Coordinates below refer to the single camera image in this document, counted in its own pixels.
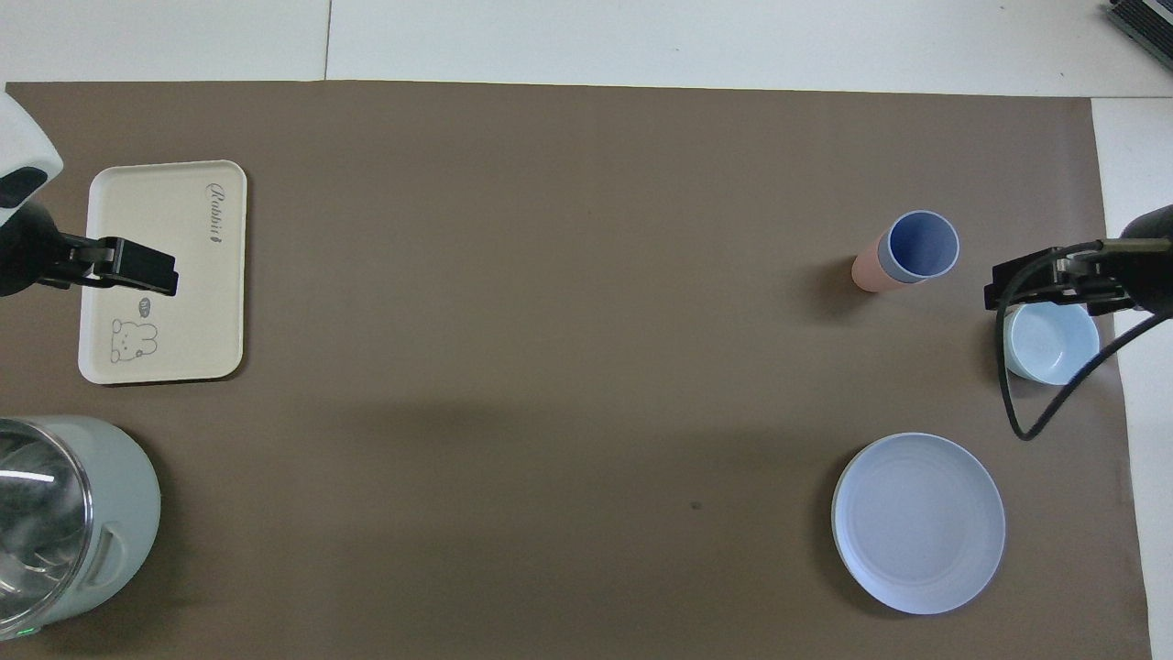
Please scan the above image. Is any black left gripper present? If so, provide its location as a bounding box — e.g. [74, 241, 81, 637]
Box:
[0, 202, 181, 297]

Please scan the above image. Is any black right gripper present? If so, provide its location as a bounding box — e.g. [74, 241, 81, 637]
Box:
[984, 203, 1173, 318]

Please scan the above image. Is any blue plastic cup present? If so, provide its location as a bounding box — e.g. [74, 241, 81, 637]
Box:
[877, 210, 960, 286]

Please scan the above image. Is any pink plastic cup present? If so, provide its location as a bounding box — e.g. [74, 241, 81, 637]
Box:
[851, 229, 908, 294]

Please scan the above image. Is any cream tray with rabbit print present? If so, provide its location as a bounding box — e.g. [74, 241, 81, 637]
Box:
[78, 160, 248, 386]

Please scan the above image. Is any light blue bowl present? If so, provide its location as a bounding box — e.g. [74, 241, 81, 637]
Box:
[1003, 301, 1101, 386]

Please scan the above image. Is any pale green cooking pot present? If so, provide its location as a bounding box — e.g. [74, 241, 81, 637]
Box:
[0, 415, 162, 641]

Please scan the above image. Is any pale blue plate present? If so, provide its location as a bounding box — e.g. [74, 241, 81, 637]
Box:
[831, 433, 1006, 615]

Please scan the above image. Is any glass pot lid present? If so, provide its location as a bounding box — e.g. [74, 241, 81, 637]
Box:
[0, 431, 94, 633]

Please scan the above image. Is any grey ribbed device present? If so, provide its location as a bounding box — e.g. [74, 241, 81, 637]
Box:
[1104, 0, 1173, 49]

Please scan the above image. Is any brown table mat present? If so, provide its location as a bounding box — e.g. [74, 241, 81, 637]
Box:
[0, 81, 1154, 660]

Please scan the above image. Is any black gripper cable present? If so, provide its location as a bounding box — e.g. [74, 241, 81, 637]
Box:
[996, 240, 1173, 442]

